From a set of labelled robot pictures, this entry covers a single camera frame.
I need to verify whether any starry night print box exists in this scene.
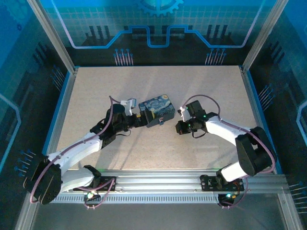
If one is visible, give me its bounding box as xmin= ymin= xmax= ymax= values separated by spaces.
xmin=138 ymin=94 xmax=177 ymax=129

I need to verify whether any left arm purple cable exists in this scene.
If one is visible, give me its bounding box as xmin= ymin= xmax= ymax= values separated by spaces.
xmin=30 ymin=95 xmax=122 ymax=204

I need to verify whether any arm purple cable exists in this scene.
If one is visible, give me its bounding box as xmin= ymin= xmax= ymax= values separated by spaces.
xmin=182 ymin=94 xmax=276 ymax=174
xmin=30 ymin=95 xmax=122 ymax=204

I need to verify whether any left gripper short black cable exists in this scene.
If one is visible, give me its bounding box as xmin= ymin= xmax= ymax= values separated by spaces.
xmin=114 ymin=129 xmax=132 ymax=139

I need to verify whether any gripper short black cable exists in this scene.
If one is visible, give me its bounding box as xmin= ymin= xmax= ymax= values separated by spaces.
xmin=191 ymin=129 xmax=207 ymax=139
xmin=114 ymin=129 xmax=132 ymax=139

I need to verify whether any right gripper short black cable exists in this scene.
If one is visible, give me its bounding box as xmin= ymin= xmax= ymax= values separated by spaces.
xmin=191 ymin=129 xmax=207 ymax=139

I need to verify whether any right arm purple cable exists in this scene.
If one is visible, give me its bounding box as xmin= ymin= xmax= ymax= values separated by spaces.
xmin=182 ymin=94 xmax=276 ymax=174

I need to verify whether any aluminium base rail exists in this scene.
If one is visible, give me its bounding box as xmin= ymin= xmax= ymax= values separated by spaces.
xmin=59 ymin=168 xmax=288 ymax=195

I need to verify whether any aluminium table side rail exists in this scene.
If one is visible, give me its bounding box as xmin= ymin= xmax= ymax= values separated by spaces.
xmin=14 ymin=67 xmax=80 ymax=230
xmin=239 ymin=66 xmax=285 ymax=174

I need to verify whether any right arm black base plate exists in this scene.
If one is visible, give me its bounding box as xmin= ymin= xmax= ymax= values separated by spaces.
xmin=200 ymin=174 xmax=248 ymax=193

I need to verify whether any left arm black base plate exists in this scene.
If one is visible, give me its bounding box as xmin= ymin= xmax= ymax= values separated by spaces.
xmin=72 ymin=175 xmax=118 ymax=193

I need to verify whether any slotted grey cable duct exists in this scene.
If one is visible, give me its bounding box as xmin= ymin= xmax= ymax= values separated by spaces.
xmin=50 ymin=193 xmax=225 ymax=205

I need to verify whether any aluminium frame post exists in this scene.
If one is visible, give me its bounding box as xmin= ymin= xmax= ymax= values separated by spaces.
xmin=25 ymin=0 xmax=79 ymax=74
xmin=240 ymin=0 xmax=290 ymax=72

